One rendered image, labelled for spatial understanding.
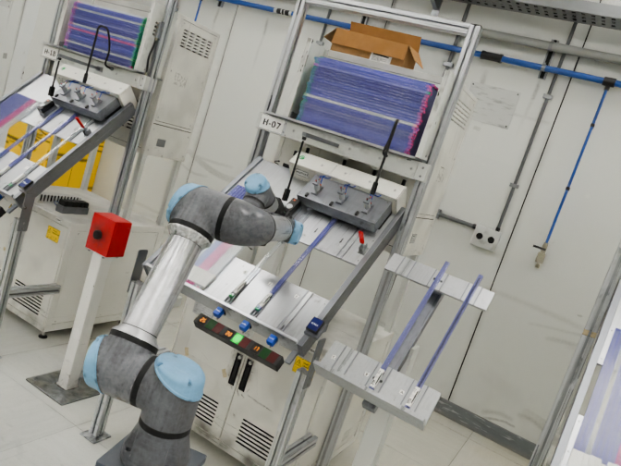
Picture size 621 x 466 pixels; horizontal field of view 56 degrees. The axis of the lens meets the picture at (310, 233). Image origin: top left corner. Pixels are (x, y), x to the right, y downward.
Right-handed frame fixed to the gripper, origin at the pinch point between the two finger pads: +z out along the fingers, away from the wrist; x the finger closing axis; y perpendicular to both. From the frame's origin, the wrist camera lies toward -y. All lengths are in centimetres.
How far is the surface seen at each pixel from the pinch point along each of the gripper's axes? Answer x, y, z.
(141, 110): 109, 37, 8
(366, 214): -23.1, 23.3, 1.1
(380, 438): -62, -43, 10
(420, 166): -33, 48, -2
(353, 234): -21.0, 16.0, 5.1
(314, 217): -3.4, 16.7, 5.6
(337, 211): -12.5, 20.6, 1.1
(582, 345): -104, 17, 21
